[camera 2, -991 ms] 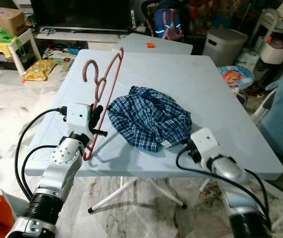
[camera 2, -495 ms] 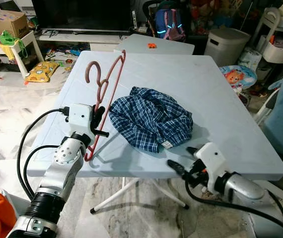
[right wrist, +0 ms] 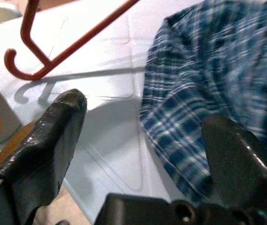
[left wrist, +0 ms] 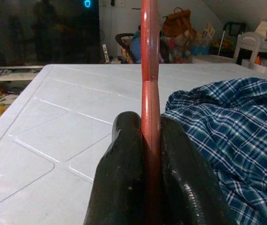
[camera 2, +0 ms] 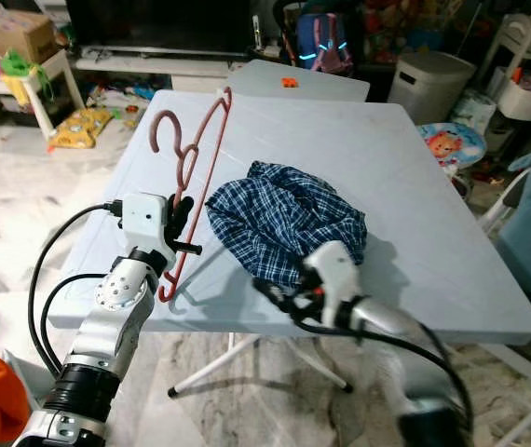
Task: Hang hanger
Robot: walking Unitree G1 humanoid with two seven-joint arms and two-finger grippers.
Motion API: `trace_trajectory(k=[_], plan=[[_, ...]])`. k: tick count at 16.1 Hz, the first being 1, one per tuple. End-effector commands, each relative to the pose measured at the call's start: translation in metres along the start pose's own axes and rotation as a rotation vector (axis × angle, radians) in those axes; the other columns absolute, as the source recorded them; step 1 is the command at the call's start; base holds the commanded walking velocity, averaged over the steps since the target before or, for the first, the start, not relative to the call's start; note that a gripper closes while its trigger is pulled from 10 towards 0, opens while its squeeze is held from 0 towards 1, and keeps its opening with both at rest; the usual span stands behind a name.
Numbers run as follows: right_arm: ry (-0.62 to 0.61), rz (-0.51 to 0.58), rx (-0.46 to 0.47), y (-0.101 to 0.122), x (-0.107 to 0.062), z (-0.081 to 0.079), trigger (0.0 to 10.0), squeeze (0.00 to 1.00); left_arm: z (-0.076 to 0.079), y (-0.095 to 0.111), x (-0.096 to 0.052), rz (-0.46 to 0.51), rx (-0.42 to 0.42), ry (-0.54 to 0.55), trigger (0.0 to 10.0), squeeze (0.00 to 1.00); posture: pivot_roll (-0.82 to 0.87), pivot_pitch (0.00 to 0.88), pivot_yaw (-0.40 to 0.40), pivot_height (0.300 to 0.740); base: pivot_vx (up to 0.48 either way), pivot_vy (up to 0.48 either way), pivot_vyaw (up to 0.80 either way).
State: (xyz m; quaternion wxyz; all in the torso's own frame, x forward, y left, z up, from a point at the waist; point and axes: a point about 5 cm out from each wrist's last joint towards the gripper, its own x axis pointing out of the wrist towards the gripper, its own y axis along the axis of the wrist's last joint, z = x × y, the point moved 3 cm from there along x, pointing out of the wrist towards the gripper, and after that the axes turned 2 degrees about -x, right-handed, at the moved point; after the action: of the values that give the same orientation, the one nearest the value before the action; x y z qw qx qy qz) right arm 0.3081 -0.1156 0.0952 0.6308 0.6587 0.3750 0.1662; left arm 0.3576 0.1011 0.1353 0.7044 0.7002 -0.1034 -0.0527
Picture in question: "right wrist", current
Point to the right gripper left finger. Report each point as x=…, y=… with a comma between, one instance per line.
x=49, y=145

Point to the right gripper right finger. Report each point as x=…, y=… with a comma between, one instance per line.
x=236, y=164

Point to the pink plastic hanger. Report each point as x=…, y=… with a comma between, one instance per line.
x=42, y=70

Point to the blue plaid shirt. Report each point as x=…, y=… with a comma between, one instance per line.
x=206, y=70

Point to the white folding table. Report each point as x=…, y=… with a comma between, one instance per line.
x=114, y=70

